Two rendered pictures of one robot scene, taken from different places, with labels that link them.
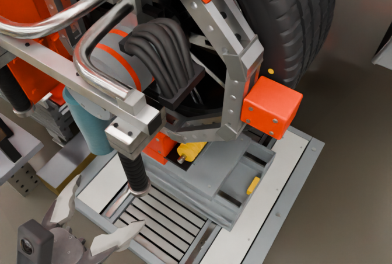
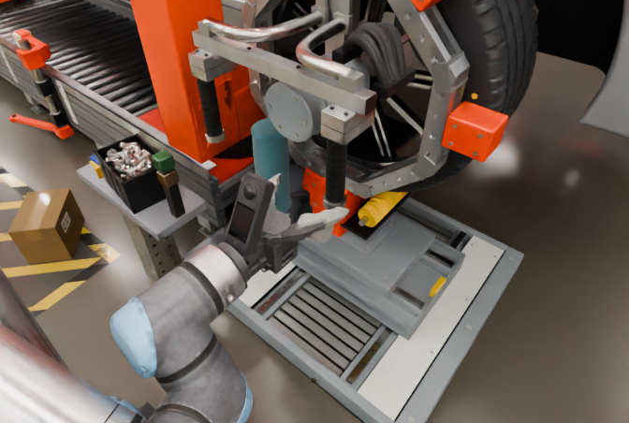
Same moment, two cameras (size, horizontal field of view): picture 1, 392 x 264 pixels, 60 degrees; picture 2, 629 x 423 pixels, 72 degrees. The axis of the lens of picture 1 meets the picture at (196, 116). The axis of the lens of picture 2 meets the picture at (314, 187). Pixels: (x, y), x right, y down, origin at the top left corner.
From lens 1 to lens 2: 0.34 m
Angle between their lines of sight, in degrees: 14
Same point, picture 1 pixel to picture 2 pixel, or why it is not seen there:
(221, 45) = (431, 54)
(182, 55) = (397, 51)
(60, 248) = (269, 219)
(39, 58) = (261, 57)
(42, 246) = (266, 189)
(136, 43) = (358, 35)
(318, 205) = (518, 327)
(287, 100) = (492, 118)
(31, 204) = not seen: hidden behind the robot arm
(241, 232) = (422, 342)
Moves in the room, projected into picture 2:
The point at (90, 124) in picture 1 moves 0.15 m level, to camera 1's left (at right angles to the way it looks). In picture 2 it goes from (272, 167) to (212, 163)
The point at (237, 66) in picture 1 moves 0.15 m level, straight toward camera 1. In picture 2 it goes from (445, 75) to (440, 120)
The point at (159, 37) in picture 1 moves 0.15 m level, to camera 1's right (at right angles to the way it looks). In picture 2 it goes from (379, 31) to (474, 35)
